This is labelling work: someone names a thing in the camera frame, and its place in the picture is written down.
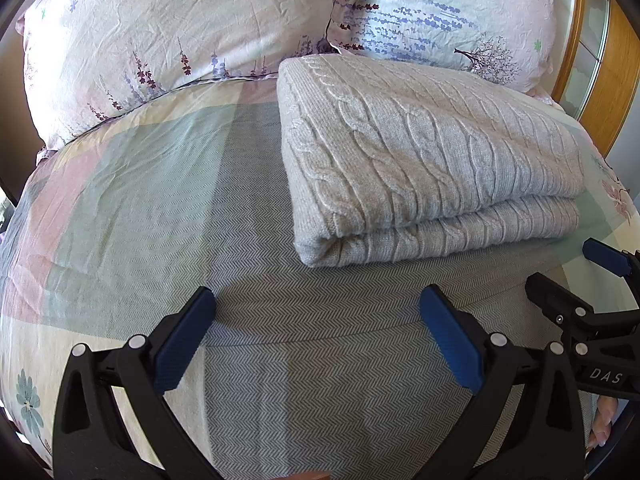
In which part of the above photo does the pastel patchwork bed sheet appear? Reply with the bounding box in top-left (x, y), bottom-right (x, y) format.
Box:
top-left (0, 74), bottom-right (640, 480)

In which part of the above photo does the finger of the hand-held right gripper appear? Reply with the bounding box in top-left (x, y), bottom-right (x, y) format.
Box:
top-left (524, 272), bottom-right (609, 347)
top-left (582, 238), bottom-right (640, 281)

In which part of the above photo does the floral pillow with tree print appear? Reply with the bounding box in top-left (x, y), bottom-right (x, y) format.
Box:
top-left (326, 0), bottom-right (570, 106)

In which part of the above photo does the folded grey cable-knit blanket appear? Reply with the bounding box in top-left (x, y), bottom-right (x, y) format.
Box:
top-left (276, 54), bottom-right (587, 268)

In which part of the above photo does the pink floral pillow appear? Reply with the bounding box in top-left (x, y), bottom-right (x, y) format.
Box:
top-left (16, 0), bottom-right (336, 152)

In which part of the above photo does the person's right hand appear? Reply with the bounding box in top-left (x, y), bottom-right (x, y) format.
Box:
top-left (586, 394), bottom-right (622, 457)

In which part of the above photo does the wooden headboard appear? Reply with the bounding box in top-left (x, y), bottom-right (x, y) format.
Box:
top-left (550, 0), bottom-right (640, 152)

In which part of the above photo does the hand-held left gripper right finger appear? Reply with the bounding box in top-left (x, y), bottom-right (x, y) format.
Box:
top-left (414, 284), bottom-right (586, 480)

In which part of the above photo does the grey herringbone cloth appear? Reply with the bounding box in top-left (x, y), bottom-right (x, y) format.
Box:
top-left (197, 247), bottom-right (601, 480)

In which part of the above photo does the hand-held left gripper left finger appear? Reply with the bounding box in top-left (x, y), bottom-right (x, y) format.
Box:
top-left (52, 286), bottom-right (221, 480)

